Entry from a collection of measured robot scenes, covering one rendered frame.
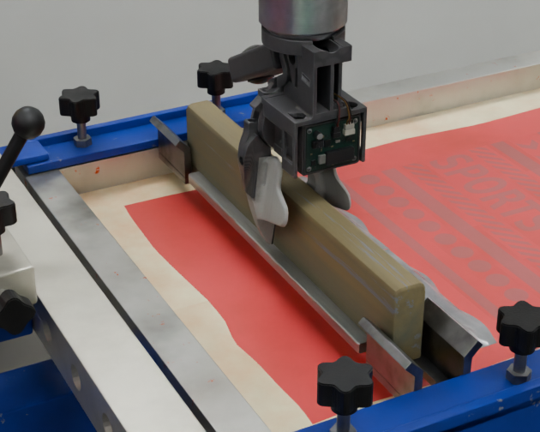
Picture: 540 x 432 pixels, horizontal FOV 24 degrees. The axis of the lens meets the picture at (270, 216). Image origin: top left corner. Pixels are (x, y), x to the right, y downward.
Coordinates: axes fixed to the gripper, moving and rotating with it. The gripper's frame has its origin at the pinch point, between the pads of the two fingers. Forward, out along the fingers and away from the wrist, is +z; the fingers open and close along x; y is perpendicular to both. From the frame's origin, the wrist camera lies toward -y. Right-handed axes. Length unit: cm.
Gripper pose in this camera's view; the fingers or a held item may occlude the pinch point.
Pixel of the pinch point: (290, 220)
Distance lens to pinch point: 116.8
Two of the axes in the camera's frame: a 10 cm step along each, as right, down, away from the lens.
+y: 4.6, 4.3, -7.7
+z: 0.0, 8.7, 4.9
